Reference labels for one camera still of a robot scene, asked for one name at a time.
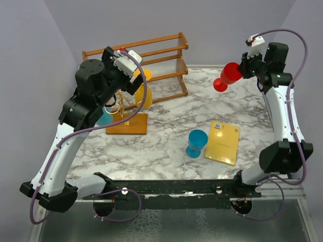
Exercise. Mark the wooden two-tier shelf rack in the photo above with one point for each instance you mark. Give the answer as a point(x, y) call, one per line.
point(163, 57)

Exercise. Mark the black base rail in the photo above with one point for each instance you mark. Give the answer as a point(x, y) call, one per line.
point(185, 194)

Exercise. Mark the yellow padded envelope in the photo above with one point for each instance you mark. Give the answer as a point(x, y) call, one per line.
point(222, 143)

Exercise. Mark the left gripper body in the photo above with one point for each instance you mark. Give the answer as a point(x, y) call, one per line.
point(117, 77)

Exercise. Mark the yellow goblet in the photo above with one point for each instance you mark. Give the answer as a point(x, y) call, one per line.
point(140, 91)

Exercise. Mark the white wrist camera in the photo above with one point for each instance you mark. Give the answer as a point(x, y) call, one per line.
point(256, 43)
point(126, 65)

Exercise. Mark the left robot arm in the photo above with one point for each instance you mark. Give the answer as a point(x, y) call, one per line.
point(98, 80)

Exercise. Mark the blue goblet front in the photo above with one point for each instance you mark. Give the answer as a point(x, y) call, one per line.
point(197, 140)

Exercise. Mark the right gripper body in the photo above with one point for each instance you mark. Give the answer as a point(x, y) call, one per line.
point(253, 66)

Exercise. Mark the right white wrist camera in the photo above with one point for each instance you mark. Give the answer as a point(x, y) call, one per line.
point(256, 43)

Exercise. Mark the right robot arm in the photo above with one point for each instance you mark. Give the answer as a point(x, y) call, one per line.
point(289, 151)

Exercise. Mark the blue goblet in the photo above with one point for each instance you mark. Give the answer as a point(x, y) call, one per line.
point(106, 118)
point(197, 140)

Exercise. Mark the red goblet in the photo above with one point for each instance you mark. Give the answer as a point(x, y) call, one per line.
point(228, 76)

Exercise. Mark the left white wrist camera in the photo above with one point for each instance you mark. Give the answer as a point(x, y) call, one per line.
point(126, 65)

